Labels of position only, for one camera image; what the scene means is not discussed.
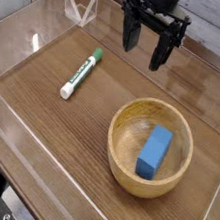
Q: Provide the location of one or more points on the black metal table leg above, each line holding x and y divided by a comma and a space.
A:
3, 184

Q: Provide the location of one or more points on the clear acrylic wall panels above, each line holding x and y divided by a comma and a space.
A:
54, 151

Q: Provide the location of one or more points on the light wooden bowl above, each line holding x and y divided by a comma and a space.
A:
128, 132

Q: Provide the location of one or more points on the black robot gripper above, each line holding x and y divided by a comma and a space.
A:
165, 17

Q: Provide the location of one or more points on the green and white marker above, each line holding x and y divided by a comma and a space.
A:
81, 74

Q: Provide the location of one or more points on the blue foam block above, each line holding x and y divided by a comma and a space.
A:
153, 152

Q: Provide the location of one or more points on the clear acrylic corner bracket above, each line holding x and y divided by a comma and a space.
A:
81, 14

